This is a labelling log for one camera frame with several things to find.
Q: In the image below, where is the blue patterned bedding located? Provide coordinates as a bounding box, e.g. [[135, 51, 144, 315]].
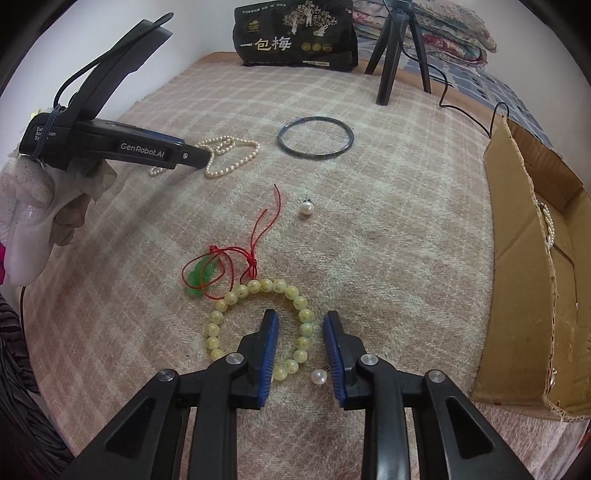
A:
[[443, 60, 555, 148]]

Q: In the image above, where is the black tripod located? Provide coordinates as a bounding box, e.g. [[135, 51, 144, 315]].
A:
[[364, 0, 432, 107]]

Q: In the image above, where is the person's left hand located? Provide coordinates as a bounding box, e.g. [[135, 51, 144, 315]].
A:
[[0, 153, 119, 285]]

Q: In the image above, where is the white pearl bracelet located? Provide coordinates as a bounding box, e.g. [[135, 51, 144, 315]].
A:
[[540, 203, 556, 251]]

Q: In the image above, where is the green jade pendant red cord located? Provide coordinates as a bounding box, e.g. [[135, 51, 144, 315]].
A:
[[181, 184, 282, 300]]

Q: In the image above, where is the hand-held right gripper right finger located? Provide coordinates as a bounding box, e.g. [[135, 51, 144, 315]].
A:
[[322, 311, 536, 480]]

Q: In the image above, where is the cardboard box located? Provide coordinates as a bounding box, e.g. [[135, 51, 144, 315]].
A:
[[470, 113, 591, 423]]

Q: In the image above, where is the dark bangle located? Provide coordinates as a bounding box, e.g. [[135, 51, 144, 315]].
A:
[[278, 117, 355, 160]]

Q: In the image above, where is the black cable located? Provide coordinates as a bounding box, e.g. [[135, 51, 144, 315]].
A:
[[402, 28, 511, 139]]

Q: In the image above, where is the stack of folded floral quilts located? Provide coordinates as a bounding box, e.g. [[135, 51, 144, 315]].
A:
[[353, 0, 498, 70]]

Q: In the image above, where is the dark striped clothing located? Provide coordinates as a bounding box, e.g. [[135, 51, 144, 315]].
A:
[[0, 291, 75, 480]]

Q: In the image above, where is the white pearl necklace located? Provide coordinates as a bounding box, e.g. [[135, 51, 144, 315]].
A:
[[150, 135, 260, 179]]

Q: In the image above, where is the yellow bead bracelet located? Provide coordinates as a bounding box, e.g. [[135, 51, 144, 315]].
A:
[[204, 278, 315, 382]]

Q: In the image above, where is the beige checked blanket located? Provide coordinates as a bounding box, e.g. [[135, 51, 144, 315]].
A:
[[0, 51, 591, 480]]

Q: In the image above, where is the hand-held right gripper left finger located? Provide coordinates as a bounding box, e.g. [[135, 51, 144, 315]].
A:
[[60, 309, 280, 480]]

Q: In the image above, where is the black printed snack bag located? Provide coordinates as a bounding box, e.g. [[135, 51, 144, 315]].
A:
[[232, 0, 359, 73]]

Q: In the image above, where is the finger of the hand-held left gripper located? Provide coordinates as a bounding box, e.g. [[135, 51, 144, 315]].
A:
[[108, 121, 186, 144], [174, 143, 211, 169]]

